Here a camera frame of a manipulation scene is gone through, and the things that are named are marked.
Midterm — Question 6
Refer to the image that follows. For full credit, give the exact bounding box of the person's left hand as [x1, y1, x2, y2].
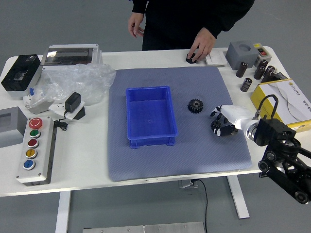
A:
[189, 27, 216, 61]

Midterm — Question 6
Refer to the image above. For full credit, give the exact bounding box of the person's right hand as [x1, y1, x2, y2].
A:
[128, 12, 145, 38]

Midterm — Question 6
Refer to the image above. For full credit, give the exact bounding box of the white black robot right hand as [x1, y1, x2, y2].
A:
[210, 104, 256, 138]

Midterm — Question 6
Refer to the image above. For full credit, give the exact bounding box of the white wall switch panel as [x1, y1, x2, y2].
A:
[205, 51, 228, 67]

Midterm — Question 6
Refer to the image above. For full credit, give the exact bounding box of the black hex nut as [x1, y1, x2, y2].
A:
[186, 52, 198, 65]

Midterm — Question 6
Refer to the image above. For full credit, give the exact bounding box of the big black gear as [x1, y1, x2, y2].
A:
[187, 98, 204, 115]

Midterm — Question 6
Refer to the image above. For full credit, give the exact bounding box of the blue plastic box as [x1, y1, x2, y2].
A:
[125, 85, 178, 149]

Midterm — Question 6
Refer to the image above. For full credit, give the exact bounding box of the yellow white cardboard box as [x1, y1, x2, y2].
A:
[250, 78, 311, 133]

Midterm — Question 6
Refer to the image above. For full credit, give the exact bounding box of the clear-lid distribution box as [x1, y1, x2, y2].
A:
[40, 44, 104, 71]

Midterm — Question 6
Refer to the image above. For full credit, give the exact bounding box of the grey box with window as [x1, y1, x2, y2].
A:
[0, 106, 28, 149]

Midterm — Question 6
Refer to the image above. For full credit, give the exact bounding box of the black capacitor with label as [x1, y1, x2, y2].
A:
[240, 77, 253, 92]

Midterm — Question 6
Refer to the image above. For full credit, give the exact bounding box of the grey block with round hole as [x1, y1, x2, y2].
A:
[225, 41, 259, 71]

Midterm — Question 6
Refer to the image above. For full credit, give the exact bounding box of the person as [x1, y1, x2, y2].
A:
[131, 0, 255, 51]

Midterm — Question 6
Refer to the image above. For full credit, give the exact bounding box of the dark brown capacitor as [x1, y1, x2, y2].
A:
[236, 61, 248, 78]
[253, 60, 269, 80]
[261, 65, 276, 83]

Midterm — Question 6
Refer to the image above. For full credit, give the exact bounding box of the grey-blue textured mat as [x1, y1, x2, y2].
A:
[107, 66, 252, 182]

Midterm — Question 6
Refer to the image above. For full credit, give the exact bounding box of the small black flat device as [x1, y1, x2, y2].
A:
[272, 71, 290, 82]

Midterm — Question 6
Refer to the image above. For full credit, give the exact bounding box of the clear plastic bag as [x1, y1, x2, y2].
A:
[31, 63, 117, 107]

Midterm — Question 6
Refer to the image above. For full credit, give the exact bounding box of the white table leg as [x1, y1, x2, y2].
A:
[55, 190, 71, 233]
[227, 175, 250, 219]

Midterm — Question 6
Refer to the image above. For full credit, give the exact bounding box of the black power adapter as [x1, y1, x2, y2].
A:
[64, 92, 82, 114]

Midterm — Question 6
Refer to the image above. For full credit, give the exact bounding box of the white socket plate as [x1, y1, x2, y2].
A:
[48, 100, 86, 121]

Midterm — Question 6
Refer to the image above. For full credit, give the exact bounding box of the white circuit breaker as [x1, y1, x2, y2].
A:
[23, 87, 53, 115]

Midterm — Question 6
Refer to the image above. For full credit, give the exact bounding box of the silver metal plate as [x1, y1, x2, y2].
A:
[82, 221, 205, 233]

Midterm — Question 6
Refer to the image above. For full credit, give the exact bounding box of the grey five-button control station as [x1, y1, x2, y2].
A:
[16, 116, 58, 187]

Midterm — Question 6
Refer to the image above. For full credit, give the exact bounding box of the grey red-green button switch box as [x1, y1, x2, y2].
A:
[252, 43, 272, 67]

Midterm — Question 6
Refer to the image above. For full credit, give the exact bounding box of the grey under-table bracket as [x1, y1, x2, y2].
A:
[179, 179, 199, 189]

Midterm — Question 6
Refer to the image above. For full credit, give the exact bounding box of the black cable under table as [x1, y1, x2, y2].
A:
[191, 179, 209, 233]

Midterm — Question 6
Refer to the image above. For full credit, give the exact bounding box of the black adapter cord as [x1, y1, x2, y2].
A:
[52, 111, 69, 132]

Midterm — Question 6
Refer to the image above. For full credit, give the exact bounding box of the black-lid grey enclosure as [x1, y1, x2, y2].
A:
[0, 54, 42, 100]

